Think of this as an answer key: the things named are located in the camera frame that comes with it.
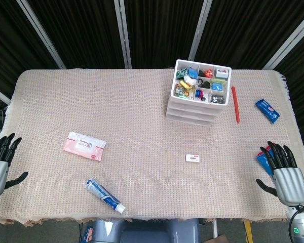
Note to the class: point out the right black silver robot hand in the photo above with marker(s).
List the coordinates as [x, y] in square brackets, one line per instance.
[291, 184]

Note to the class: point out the small white staple box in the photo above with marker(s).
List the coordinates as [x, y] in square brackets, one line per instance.
[192, 158]

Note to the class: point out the clear lowest drawer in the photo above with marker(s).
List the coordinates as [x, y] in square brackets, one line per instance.
[188, 121]

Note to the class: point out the white mahjong tile box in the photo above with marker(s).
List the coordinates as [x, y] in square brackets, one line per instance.
[222, 73]

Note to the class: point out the blue snack bag red edges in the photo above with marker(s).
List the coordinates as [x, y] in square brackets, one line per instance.
[263, 163]

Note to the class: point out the blue cookie pack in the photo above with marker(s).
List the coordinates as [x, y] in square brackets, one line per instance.
[267, 110]

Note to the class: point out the pink wet wipes pack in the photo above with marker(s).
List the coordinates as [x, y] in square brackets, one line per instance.
[84, 146]

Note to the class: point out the red pen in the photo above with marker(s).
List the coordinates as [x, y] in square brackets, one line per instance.
[235, 103]

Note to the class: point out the blue white toothpaste tube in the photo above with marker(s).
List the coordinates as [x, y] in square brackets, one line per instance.
[104, 195]

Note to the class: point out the blue pack on floor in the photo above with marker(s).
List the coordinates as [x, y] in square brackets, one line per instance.
[88, 234]

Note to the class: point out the black clips pile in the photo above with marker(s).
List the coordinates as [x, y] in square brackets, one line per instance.
[218, 99]

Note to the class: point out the green and blue packet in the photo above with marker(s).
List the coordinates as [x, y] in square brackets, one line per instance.
[219, 84]

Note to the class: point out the coloured clips stack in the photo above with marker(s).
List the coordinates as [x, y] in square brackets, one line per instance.
[199, 94]

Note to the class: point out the black oval disc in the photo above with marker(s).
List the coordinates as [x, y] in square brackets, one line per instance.
[206, 85]

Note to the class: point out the orange red small item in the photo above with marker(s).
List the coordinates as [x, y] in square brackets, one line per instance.
[209, 73]

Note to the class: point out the black round item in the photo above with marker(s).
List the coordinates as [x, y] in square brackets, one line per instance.
[201, 74]

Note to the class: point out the colourful candy wrappers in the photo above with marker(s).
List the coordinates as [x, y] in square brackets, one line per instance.
[182, 92]

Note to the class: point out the white crumpled tissue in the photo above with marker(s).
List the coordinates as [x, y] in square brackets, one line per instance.
[191, 80]

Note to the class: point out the beige woven tablecloth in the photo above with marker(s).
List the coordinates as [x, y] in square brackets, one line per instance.
[142, 152]

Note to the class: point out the yellow small packet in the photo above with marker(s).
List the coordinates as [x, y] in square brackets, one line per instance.
[183, 84]

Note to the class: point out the blue small packet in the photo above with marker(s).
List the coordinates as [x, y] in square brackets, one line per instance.
[192, 73]

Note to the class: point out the grey robot torso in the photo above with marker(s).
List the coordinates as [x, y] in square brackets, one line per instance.
[147, 231]

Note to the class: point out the green small pack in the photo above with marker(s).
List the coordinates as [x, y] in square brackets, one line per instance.
[180, 73]

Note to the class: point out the grey aluminium frame post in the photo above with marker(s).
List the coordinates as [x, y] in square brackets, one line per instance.
[0, 95]
[123, 33]
[288, 46]
[202, 25]
[41, 33]

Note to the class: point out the white plastic drawer organizer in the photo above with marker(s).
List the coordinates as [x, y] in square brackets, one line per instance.
[187, 101]

